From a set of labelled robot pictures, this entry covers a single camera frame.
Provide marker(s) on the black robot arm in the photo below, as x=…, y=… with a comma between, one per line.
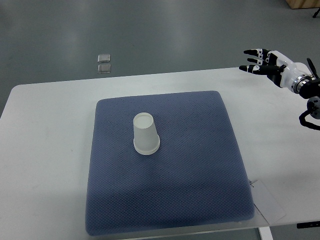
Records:
x=311, y=90

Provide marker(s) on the black tripod leg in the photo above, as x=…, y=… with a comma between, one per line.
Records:
x=316, y=13

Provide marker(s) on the blue grey foam cushion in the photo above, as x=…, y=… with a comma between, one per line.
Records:
x=196, y=177

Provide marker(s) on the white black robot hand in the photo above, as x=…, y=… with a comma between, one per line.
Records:
x=278, y=68

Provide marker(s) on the wooden furniture corner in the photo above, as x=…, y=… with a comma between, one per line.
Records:
x=303, y=4

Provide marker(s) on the white paper cup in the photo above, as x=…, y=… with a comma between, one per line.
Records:
x=146, y=153
x=145, y=135

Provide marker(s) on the white paper tag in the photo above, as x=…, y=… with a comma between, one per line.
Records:
x=265, y=202

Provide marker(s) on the white table leg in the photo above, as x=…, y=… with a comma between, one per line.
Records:
x=265, y=233

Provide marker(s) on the black table control panel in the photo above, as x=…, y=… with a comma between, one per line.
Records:
x=305, y=225

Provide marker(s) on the upper metal floor plate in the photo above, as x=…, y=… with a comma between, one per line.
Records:
x=104, y=58

